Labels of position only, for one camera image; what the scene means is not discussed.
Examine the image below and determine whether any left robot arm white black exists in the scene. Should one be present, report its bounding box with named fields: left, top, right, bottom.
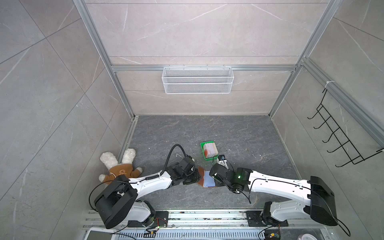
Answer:
left=94, top=156, right=201, bottom=229

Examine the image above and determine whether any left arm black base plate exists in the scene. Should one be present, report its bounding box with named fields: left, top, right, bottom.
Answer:
left=128, top=211, right=169, bottom=228

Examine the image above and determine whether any stack of cards in bin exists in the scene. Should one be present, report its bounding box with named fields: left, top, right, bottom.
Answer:
left=203, top=142, right=219, bottom=159

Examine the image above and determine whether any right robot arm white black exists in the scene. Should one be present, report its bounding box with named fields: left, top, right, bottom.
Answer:
left=209, top=164, right=351, bottom=237

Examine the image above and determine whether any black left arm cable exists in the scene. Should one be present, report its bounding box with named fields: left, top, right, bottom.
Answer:
left=160, top=143, right=188, bottom=176

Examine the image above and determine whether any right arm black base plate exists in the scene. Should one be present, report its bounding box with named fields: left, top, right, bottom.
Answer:
left=246, top=211, right=289, bottom=227

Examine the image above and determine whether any aluminium front rail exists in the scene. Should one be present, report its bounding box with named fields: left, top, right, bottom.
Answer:
left=81, top=209, right=325, bottom=229

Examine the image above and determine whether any brown leather card holder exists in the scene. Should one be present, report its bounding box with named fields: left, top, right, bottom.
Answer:
left=198, top=167, right=216, bottom=188

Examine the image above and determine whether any black wire hook rack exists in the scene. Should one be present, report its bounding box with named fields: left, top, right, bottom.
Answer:
left=307, top=89, right=384, bottom=168

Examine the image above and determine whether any white tablet device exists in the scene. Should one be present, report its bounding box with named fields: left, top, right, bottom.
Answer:
left=84, top=227, right=119, bottom=240

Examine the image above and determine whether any white teddy bear brown shirt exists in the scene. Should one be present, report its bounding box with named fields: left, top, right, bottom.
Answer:
left=99, top=149, right=143, bottom=185

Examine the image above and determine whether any green plastic card bin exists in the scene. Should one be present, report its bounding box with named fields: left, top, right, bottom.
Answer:
left=201, top=141, right=219, bottom=161

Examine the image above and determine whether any white wire mesh basket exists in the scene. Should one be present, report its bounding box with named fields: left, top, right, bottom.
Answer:
left=162, top=66, right=235, bottom=95

